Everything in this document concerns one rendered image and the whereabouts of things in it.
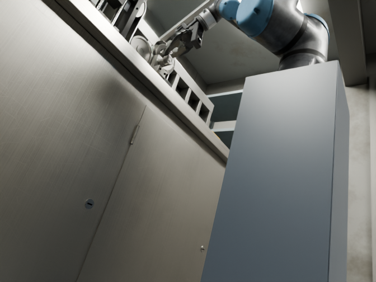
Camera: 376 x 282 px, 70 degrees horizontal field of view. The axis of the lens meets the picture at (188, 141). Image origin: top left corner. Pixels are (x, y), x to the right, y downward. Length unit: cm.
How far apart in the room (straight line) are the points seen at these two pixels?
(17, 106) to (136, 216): 37
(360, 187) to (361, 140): 49
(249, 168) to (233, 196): 6
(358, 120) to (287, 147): 272
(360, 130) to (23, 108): 297
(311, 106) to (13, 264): 61
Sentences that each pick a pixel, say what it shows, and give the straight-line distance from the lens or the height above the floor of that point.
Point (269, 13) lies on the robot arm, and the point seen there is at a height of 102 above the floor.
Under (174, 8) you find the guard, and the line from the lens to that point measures 177.
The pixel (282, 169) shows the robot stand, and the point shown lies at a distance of 52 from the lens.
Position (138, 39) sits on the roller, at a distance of 118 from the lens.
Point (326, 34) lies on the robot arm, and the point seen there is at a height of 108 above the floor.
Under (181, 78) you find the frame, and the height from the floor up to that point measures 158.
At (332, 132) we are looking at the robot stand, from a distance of 53.
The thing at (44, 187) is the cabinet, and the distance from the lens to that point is 58.
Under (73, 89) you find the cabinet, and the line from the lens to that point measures 62.
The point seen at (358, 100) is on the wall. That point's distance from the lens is 338.
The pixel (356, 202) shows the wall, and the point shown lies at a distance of 287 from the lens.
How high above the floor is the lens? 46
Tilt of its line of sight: 24 degrees up
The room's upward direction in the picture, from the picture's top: 17 degrees clockwise
